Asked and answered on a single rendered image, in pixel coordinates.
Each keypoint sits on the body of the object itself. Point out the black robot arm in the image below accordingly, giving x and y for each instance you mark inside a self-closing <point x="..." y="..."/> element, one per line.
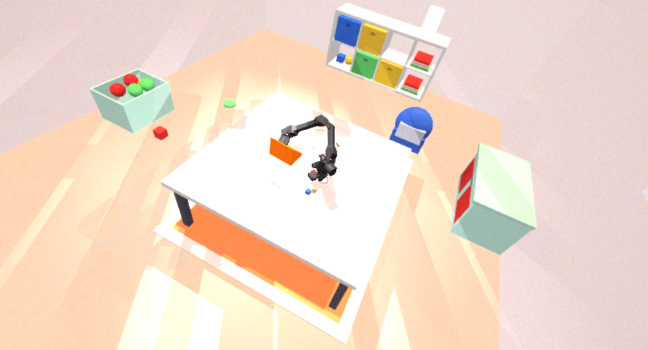
<point x="327" y="160"/>

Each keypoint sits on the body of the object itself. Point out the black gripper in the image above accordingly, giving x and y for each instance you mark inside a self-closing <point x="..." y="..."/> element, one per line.
<point x="321" y="174"/>

